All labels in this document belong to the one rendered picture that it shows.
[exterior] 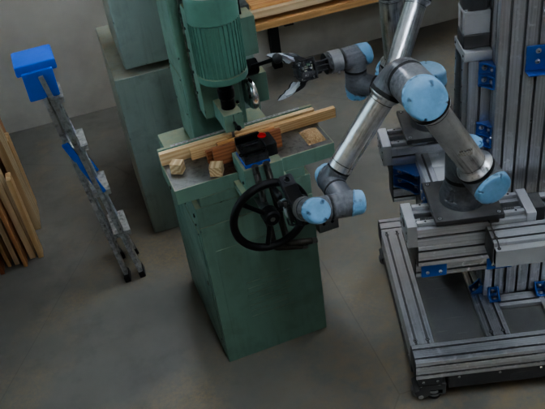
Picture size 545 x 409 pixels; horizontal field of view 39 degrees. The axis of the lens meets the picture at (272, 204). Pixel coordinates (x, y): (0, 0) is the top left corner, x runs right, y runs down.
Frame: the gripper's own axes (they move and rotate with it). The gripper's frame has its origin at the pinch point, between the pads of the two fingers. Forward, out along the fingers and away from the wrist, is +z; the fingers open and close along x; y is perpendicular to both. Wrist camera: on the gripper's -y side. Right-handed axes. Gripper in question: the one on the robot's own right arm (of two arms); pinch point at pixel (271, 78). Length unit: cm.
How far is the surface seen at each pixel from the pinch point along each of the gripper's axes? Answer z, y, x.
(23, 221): 100, -140, 43
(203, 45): 18.5, -2.7, -15.8
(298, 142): -9.2, -17.7, 25.8
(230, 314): 28, -39, 87
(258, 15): -56, -198, -26
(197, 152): 26.4, -24.9, 19.9
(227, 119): 14.5, -16.2, 10.8
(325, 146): -16.9, -12.1, 29.1
